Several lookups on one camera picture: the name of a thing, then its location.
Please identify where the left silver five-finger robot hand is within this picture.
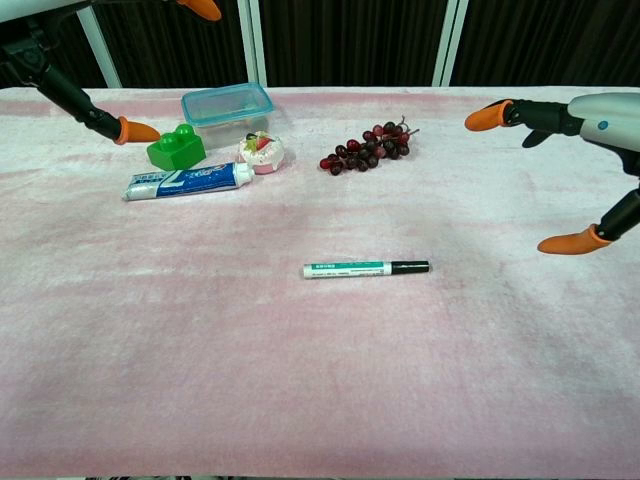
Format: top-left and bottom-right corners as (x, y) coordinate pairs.
(0, 0), (222, 146)

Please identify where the white green marker body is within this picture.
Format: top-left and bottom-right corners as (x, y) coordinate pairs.
(302, 260), (394, 281)

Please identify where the black marker cap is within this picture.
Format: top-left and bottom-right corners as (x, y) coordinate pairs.
(389, 259), (431, 276)

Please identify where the green toy building brick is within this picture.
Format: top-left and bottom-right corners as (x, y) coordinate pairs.
(146, 123), (207, 171)

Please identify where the blue white toothpaste tube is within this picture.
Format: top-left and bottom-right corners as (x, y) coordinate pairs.
(121, 161), (256, 203)

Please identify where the clear container with blue lid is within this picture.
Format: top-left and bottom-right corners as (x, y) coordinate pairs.
(180, 82), (276, 150)

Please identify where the pink toy cupcake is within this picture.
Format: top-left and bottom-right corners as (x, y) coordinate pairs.
(237, 129), (285, 176)

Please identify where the black pleated curtain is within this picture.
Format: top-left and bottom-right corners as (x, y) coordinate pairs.
(0, 0), (640, 90)

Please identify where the dark red grape bunch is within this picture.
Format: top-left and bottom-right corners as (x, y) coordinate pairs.
(318, 114), (421, 177)

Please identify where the pink plush tablecloth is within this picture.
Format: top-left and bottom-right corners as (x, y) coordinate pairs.
(0, 85), (640, 479)

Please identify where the white double frame post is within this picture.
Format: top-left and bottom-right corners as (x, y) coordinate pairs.
(236, 0), (269, 88)

